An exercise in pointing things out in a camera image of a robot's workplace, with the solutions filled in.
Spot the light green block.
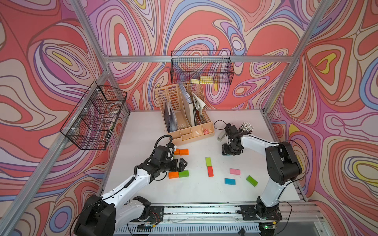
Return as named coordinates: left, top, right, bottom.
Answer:
left=205, top=157, right=212, bottom=167

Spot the red block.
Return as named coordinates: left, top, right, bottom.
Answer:
left=207, top=166, right=214, bottom=177

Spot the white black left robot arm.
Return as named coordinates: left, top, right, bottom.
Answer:
left=70, top=144, right=188, bottom=236

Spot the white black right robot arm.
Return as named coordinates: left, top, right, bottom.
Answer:
left=222, top=124, right=302, bottom=208

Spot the grey stapler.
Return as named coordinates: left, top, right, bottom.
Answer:
left=217, top=130, right=227, bottom=142

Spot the pink block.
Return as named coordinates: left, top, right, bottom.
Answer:
left=229, top=168, right=241, bottom=176

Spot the teal block lower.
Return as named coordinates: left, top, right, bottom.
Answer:
left=224, top=178, right=236, bottom=185

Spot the beige plastic file organizer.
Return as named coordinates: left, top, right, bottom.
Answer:
left=154, top=84, right=215, bottom=146

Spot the yellow sticky notes pad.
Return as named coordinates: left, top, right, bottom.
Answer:
left=190, top=75, right=214, bottom=85

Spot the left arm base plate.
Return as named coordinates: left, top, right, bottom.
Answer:
left=138, top=206, right=164, bottom=222

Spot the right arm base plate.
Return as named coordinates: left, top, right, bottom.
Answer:
left=236, top=204, right=282, bottom=222

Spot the black wire basket left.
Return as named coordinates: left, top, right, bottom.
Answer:
left=60, top=82, right=127, bottom=150

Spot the black wire basket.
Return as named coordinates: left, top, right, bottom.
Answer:
left=60, top=82, right=127, bottom=150
left=170, top=49, right=234, bottom=85

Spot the black wire basket back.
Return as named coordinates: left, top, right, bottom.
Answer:
left=170, top=49, right=234, bottom=85

